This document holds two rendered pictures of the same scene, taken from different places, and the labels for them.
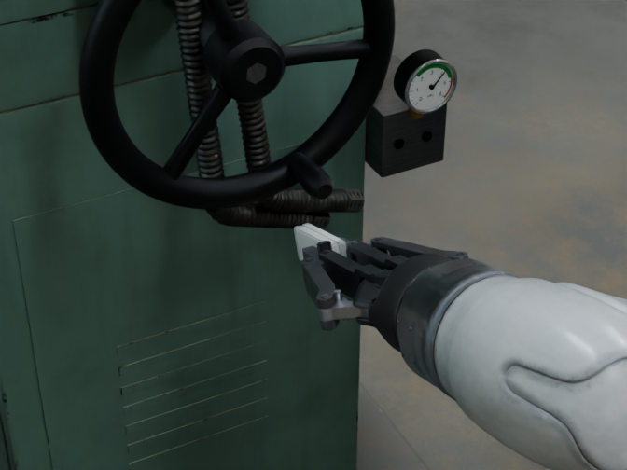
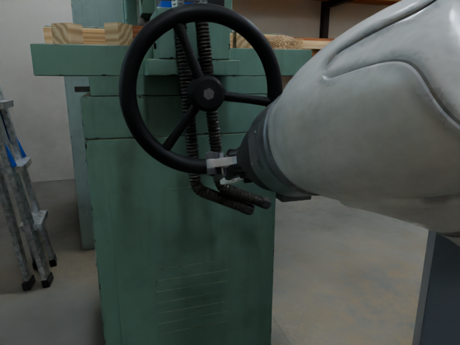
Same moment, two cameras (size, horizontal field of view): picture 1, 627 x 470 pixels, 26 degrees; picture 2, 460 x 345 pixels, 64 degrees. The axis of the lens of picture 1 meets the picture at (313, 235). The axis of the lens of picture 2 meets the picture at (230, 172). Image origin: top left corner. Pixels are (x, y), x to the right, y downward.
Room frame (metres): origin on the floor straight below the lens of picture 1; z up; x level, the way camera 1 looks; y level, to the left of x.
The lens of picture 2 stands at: (0.38, -0.10, 0.84)
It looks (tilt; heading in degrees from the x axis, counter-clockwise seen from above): 14 degrees down; 10
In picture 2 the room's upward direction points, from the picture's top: straight up
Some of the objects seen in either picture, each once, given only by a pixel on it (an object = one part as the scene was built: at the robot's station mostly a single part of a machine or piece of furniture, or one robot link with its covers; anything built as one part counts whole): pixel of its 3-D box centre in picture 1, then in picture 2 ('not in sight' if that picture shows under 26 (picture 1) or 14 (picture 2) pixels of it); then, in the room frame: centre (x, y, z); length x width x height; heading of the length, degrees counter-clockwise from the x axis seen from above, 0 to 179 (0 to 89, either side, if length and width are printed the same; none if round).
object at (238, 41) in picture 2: not in sight; (241, 40); (1.26, 0.03, 0.92); 0.05 x 0.04 x 0.04; 20
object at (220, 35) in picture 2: not in sight; (188, 37); (1.15, 0.12, 0.91); 0.15 x 0.14 x 0.09; 117
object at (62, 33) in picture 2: not in sight; (67, 34); (1.11, 0.37, 0.92); 0.04 x 0.04 x 0.04; 79
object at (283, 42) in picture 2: not in sight; (278, 43); (1.36, -0.05, 0.92); 0.14 x 0.09 x 0.04; 27
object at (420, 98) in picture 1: (423, 87); not in sight; (1.25, -0.12, 0.65); 0.06 x 0.04 x 0.08; 117
